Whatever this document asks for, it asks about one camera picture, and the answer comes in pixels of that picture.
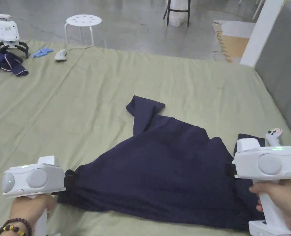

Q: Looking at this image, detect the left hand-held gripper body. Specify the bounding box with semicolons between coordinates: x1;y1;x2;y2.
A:
1;155;74;236

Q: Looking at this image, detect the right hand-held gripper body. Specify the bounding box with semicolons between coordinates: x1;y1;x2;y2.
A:
227;138;291;236

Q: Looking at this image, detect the dark blue shirt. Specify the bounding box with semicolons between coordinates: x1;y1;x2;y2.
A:
56;95;267;234

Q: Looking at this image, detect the person's left hand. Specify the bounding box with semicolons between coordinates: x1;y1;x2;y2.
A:
9;193;58;236

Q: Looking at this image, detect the person's right hand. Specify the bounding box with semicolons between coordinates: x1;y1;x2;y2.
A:
248;179;291;234

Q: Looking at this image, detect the white hand controller with sticker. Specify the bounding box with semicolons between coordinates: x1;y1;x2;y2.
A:
265;127;283;148

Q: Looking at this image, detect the grey padded headboard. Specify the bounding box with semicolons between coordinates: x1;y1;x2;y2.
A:
254;0;291;154

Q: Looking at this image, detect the dark blue garment with piping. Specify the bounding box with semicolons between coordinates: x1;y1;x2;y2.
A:
0;49;29;77

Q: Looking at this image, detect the bed with pale green sheet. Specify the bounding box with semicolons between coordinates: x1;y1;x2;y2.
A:
0;39;291;236

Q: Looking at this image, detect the light blue and white tool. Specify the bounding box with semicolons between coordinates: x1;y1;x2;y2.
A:
30;48;54;59

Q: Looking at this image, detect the brown cardboard sheet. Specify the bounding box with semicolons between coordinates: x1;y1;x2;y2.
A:
212;21;256;63

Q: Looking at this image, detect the spare hand-held gripper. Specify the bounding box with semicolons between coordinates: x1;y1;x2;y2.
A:
0;20;29;59

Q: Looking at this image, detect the white round stool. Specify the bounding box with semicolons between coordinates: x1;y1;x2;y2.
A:
64;14;107;49

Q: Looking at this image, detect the white bag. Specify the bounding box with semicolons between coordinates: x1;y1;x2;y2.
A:
167;0;189;27

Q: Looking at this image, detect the black metal stool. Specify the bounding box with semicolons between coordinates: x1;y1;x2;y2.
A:
163;0;191;27

